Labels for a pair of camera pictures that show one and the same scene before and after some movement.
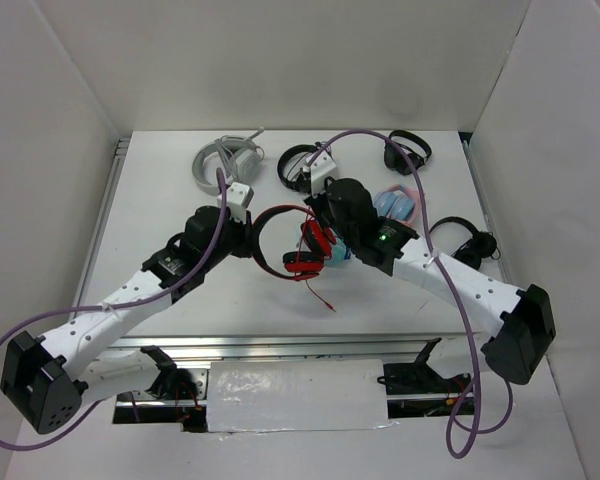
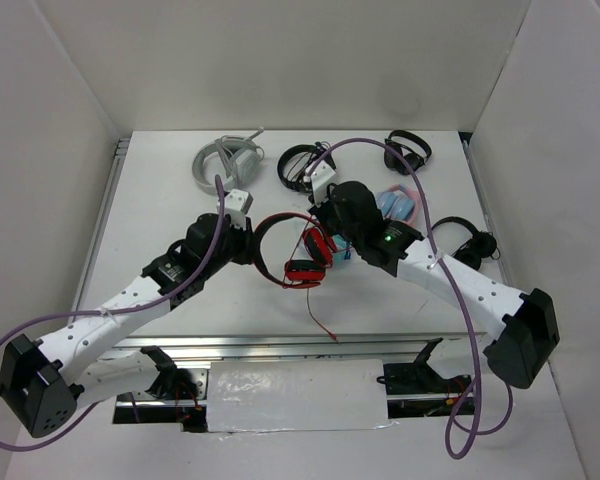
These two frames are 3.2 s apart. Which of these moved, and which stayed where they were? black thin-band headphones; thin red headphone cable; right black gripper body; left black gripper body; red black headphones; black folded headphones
Moved: thin red headphone cable; red black headphones
Stayed: left black gripper body; right black gripper body; black folded headphones; black thin-band headphones
